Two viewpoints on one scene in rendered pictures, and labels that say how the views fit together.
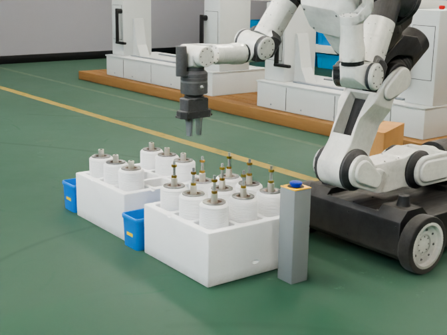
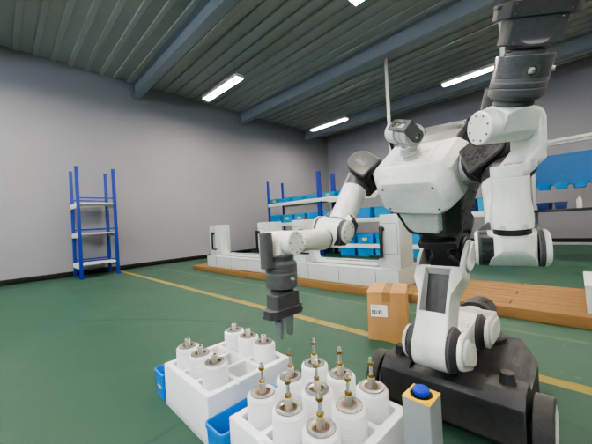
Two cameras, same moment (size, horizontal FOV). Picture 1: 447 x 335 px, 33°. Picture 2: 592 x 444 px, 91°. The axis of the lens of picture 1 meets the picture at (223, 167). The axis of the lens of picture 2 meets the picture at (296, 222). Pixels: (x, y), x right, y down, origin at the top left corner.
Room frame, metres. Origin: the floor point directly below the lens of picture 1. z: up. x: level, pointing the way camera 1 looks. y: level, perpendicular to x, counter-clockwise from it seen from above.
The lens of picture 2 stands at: (1.62, 0.16, 0.76)
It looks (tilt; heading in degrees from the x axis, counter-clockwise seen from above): 0 degrees down; 353
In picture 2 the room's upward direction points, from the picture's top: 3 degrees counter-clockwise
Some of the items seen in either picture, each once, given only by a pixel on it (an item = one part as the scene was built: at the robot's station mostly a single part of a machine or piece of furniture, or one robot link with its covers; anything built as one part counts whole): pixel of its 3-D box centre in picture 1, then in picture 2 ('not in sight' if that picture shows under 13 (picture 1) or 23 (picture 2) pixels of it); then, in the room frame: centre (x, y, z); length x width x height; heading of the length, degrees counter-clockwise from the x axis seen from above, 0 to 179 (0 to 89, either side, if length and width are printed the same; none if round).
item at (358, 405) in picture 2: (243, 196); (349, 404); (2.41, -0.07, 0.25); 0.08 x 0.08 x 0.01
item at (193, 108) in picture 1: (194, 98); (283, 292); (2.43, 0.10, 0.57); 0.13 x 0.10 x 0.12; 127
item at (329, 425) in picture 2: (214, 202); (321, 427); (2.34, 0.03, 0.25); 0.08 x 0.08 x 0.01
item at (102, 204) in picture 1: (142, 197); (227, 380); (2.93, 0.32, 0.09); 0.39 x 0.39 x 0.18; 37
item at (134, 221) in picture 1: (163, 224); (250, 423); (2.68, 0.22, 0.06); 0.30 x 0.11 x 0.12; 128
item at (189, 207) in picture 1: (193, 219); (290, 440); (2.43, 0.10, 0.16); 0.10 x 0.10 x 0.18
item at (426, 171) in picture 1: (414, 165); (468, 325); (2.77, -0.72, 0.28); 0.21 x 0.20 x 0.13; 129
